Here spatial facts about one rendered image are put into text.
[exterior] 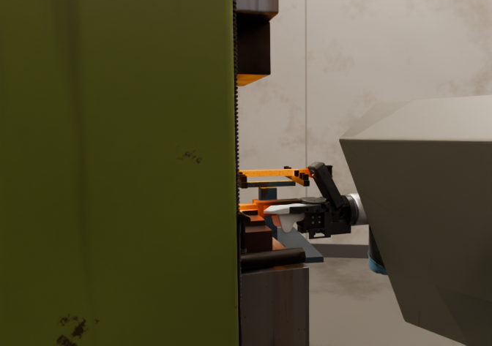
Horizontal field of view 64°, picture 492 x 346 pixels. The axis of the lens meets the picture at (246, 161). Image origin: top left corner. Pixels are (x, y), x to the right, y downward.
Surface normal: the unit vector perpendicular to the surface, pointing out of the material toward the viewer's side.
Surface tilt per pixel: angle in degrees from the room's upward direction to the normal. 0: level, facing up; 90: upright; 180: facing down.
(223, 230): 90
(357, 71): 90
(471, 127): 30
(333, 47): 90
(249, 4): 90
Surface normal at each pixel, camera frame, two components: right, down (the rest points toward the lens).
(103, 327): 0.25, 0.07
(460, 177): -0.66, 0.55
